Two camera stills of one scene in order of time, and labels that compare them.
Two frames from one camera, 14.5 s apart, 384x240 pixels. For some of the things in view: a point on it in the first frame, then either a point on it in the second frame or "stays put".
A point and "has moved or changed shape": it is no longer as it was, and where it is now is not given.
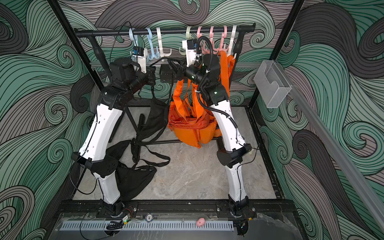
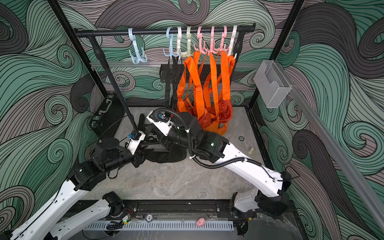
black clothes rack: (94, 34) stays put
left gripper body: (146, 79) → (136, 158)
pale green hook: (188, 36) stays put
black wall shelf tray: (167, 74) stays put
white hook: (162, 55) → (179, 32)
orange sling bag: (230, 62) stays put
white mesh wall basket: (272, 84) stays put
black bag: (153, 129) has moved or changed shape
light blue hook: (154, 54) → (171, 54)
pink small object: (200, 221) stays put
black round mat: (132, 180) → (177, 152)
